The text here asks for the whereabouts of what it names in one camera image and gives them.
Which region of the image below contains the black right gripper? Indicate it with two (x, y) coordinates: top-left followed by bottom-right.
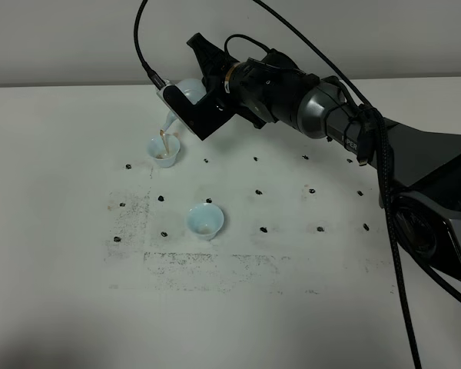
(159, 33), (238, 141)

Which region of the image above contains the light blue porcelain teapot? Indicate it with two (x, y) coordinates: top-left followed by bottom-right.
(162, 78), (207, 134)

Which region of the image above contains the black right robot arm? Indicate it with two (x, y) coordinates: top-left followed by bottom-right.
(159, 34), (461, 281)

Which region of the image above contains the far light blue teacup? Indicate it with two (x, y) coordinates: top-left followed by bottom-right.
(147, 134), (181, 168)

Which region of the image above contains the light blue teacup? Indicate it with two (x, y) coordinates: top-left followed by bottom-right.
(186, 203), (224, 241)
(147, 134), (181, 168)

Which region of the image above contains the near light blue teacup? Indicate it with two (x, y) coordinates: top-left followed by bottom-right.
(186, 203), (224, 241)

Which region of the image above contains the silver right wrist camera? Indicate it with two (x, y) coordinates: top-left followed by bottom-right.
(157, 78), (174, 101)

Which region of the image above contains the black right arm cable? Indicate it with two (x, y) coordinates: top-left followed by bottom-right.
(133, 0), (461, 369)

